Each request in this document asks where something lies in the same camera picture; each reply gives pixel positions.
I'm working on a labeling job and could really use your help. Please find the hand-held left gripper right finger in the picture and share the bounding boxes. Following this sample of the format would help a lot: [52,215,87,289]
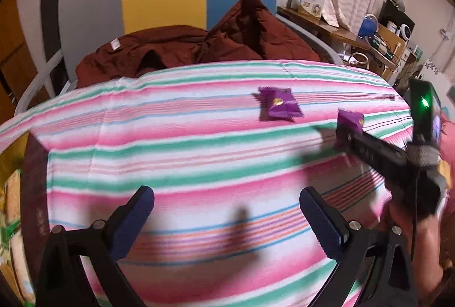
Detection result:
[299,186,420,307]

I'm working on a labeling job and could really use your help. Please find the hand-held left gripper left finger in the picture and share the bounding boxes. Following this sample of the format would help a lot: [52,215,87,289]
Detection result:
[36,185,156,307]

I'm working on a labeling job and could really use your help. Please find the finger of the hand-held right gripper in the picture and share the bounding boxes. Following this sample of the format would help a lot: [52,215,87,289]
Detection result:
[333,125,410,177]

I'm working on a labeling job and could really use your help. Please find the purple snack packet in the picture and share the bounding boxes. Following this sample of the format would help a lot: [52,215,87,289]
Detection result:
[252,86,305,122]
[335,108,365,151]

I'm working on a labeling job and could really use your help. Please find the gold tin box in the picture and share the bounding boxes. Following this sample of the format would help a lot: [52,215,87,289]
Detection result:
[0,131,51,307]

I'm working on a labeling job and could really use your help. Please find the person's right hand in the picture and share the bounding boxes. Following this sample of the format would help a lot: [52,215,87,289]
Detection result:
[381,201,444,298]

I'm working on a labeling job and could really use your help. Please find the striped pink green cloth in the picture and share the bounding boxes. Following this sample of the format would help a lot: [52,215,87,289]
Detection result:
[0,60,415,307]

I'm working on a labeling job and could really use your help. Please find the blue jug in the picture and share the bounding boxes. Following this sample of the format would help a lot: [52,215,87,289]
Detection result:
[357,14,380,40]

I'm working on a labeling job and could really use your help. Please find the black cabinet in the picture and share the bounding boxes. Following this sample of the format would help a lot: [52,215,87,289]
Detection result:
[380,0,416,42]

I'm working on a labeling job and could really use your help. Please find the wooden side shelf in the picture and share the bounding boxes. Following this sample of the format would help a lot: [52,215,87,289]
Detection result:
[277,6,421,81]

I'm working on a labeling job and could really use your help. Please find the white blue carton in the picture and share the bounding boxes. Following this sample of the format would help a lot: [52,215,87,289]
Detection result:
[297,0,328,20]

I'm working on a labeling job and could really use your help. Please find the maroon garment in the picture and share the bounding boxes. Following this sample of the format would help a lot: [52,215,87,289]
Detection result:
[75,0,323,89]

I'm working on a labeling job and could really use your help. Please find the wooden wardrobe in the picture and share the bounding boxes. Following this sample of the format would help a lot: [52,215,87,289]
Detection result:
[0,0,47,123]

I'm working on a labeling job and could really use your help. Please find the black rolled mat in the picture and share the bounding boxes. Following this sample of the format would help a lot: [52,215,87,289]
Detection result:
[40,0,69,95]

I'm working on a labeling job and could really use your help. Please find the white cable coil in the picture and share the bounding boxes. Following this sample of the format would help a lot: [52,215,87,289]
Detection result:
[349,52,371,68]

